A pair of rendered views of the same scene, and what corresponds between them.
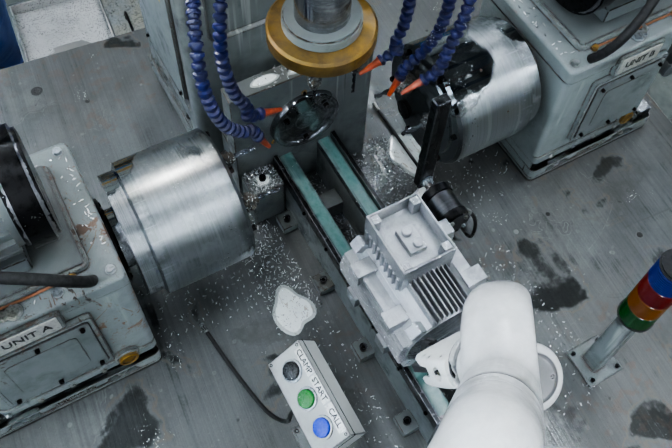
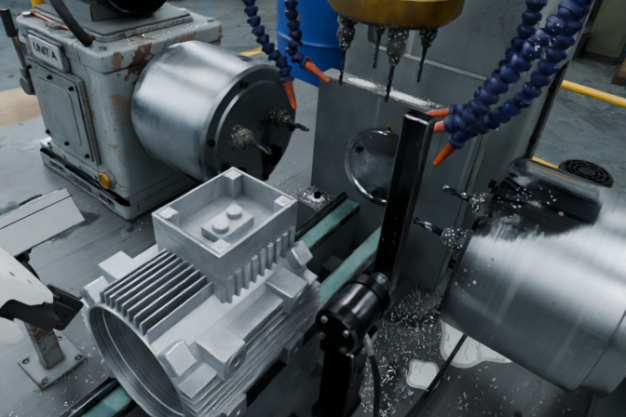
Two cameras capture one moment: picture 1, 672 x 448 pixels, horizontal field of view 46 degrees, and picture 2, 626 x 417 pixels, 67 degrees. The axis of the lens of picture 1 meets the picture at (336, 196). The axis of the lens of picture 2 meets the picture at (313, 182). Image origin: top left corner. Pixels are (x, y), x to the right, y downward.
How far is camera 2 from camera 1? 1.11 m
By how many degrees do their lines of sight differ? 49
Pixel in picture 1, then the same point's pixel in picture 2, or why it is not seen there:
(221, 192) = (213, 83)
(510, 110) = (559, 306)
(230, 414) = (77, 281)
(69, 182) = (183, 27)
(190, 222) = (177, 83)
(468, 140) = (464, 283)
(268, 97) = (354, 100)
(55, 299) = (68, 37)
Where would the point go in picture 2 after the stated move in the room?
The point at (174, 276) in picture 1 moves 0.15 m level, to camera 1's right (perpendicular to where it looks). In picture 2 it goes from (141, 120) to (149, 166)
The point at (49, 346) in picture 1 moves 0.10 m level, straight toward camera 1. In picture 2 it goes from (57, 83) to (10, 102)
